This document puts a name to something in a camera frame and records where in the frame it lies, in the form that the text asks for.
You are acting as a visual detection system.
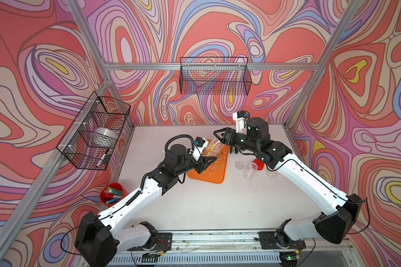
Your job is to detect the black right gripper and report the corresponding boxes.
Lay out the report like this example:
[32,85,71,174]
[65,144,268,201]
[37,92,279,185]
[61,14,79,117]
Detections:
[213,127,259,153]

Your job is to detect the patterned lid candy jar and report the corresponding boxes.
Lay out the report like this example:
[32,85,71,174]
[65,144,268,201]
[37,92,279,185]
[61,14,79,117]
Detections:
[202,138,225,159]

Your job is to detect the white lid candy jar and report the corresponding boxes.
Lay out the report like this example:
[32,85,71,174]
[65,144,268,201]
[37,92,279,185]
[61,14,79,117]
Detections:
[243,162,258,181]

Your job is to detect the red jar lid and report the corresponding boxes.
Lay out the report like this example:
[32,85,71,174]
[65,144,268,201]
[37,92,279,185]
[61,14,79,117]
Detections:
[253,159,265,171]

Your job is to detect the red lid candy jar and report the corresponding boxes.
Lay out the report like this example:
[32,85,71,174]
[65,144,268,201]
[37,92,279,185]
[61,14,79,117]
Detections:
[266,169,278,179]

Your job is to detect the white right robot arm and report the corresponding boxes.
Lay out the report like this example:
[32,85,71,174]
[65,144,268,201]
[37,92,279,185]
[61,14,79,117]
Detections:
[213,117,364,248]

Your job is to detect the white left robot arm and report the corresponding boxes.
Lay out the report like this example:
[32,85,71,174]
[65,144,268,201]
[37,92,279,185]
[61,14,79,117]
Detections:
[74,144,217,267]

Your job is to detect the lollipop candies on tray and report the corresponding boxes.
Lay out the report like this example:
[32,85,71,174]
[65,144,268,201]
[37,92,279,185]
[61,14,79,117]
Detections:
[209,151,228,175]

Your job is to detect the orange tray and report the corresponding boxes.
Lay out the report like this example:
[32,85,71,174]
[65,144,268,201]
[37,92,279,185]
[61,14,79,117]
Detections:
[187,146,229,184]

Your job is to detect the black stapler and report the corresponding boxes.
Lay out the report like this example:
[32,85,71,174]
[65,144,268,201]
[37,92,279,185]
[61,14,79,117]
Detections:
[229,147,238,154]

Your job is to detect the red pen cup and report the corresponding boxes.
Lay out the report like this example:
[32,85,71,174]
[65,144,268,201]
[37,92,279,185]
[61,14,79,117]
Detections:
[100,182,128,207]

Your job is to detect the black marker in basket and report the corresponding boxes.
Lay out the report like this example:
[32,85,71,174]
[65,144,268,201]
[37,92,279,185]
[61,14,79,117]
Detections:
[96,149,110,169]

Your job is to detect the white bowl in basket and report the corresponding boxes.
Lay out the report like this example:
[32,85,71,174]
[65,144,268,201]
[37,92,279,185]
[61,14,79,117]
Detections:
[92,127,118,147]

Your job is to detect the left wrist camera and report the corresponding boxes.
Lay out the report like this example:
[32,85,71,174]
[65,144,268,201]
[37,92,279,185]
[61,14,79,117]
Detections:
[192,137,209,161]

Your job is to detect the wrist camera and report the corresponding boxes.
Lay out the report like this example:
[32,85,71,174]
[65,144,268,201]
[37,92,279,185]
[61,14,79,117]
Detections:
[232,110,250,133]
[192,137,209,161]

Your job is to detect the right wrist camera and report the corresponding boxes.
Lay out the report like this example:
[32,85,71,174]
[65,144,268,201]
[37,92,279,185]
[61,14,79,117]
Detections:
[232,110,250,133]

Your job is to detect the black wire basket back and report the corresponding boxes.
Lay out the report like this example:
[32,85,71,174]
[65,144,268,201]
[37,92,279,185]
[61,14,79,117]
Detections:
[179,56,252,96]

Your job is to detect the black wire basket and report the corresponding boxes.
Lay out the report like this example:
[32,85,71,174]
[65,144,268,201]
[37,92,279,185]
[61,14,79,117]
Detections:
[56,92,131,171]
[179,56,252,96]

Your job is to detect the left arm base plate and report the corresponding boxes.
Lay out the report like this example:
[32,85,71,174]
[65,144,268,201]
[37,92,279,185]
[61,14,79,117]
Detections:
[128,232,173,252]

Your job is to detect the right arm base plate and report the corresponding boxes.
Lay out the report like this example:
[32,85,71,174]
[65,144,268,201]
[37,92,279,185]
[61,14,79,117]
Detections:
[255,231,306,251]

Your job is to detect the black wire basket left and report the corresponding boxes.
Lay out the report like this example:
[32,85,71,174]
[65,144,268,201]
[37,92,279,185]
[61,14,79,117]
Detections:
[56,92,131,171]

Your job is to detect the aluminium frame corner post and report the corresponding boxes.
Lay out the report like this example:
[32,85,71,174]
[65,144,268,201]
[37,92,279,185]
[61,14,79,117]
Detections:
[283,1,363,130]

